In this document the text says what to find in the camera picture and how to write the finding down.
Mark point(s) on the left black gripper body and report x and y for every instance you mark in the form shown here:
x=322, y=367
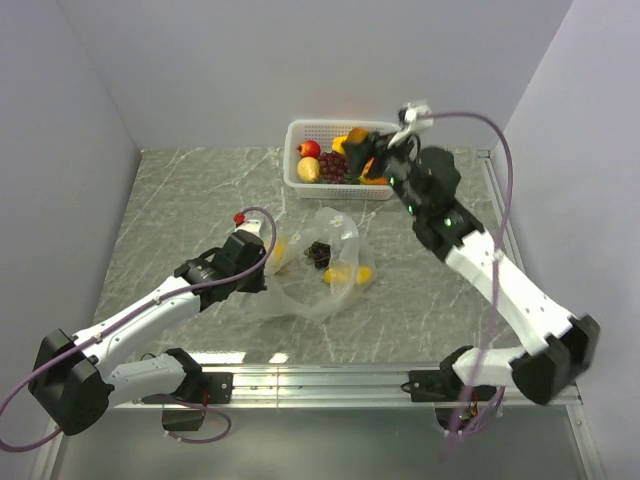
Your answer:
x=254, y=281

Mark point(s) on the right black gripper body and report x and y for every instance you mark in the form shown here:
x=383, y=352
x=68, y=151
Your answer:
x=397, y=163

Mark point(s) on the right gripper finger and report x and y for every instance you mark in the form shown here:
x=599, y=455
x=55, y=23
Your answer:
x=360, y=158
x=380, y=139

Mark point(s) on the brown kiwi fruit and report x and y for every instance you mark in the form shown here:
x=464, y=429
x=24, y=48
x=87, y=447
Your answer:
x=357, y=135

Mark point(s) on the yellow bell pepper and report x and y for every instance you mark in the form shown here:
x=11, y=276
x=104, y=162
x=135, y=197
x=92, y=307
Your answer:
x=337, y=145

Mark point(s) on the red grape bunch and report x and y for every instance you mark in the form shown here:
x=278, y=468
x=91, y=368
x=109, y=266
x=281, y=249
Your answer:
x=333, y=168

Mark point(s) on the transparent plastic bag with fruit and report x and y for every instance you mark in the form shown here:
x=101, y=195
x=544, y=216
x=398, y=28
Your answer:
x=294, y=287

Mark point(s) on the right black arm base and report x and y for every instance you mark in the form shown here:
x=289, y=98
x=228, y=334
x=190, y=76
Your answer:
x=443, y=386

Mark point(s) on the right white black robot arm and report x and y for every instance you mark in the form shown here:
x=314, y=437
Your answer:
x=555, y=346

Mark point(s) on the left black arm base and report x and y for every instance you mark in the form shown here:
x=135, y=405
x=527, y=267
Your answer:
x=200, y=392

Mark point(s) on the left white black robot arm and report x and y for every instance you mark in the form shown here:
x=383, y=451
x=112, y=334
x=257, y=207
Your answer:
x=81, y=376

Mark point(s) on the yellow fruit in bag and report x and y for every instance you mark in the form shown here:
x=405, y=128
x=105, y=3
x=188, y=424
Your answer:
x=338, y=276
x=364, y=275

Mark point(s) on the white perforated plastic basket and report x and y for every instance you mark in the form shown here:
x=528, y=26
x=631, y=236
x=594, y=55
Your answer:
x=323, y=131

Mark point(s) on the red apple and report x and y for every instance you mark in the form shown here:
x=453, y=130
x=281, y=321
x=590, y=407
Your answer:
x=309, y=148

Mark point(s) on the yellow lemon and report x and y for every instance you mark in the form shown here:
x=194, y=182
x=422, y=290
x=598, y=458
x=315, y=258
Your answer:
x=308, y=170

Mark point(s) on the dark purple grape bunch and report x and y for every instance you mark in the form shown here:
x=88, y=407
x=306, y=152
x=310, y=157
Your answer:
x=319, y=254

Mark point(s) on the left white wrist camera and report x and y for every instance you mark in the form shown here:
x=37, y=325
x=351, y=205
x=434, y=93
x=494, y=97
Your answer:
x=252, y=226

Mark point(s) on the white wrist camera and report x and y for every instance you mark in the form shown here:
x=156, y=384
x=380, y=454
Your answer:
x=414, y=118
x=252, y=226

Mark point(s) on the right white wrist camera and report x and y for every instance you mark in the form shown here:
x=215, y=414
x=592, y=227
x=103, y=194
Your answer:
x=414, y=118

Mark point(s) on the aluminium mounting rail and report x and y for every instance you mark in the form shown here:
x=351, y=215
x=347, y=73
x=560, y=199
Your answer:
x=324, y=422

